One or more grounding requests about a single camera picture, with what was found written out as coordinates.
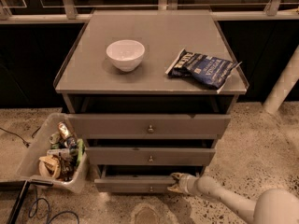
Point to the white diagonal pillar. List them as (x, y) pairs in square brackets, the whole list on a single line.
[(284, 85)]

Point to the grey top drawer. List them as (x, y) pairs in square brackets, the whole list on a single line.
[(149, 126)]

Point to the green bottle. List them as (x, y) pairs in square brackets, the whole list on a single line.
[(81, 148)]

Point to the grey middle drawer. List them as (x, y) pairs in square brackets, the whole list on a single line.
[(150, 156)]

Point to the white ceramic bowl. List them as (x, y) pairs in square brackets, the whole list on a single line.
[(126, 55)]

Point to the grey bottom drawer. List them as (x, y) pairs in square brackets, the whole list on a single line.
[(140, 179)]

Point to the grey drawer cabinet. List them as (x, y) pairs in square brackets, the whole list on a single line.
[(91, 84)]

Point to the blue chip bag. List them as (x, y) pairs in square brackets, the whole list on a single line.
[(210, 71)]

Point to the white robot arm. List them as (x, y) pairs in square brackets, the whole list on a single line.
[(274, 206)]

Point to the brown white can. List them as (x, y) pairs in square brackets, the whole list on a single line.
[(68, 137)]

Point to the tan crumpled bag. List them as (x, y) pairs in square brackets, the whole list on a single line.
[(49, 166)]

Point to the clear plastic bin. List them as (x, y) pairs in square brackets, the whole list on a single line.
[(29, 166)]

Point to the silver can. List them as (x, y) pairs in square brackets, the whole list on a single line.
[(55, 138)]

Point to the black metal bar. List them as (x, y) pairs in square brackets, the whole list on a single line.
[(21, 187)]

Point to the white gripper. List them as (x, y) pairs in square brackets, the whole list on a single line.
[(187, 183)]

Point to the grey drawer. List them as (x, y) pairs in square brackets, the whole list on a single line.
[(150, 156), (140, 179), (149, 126)]

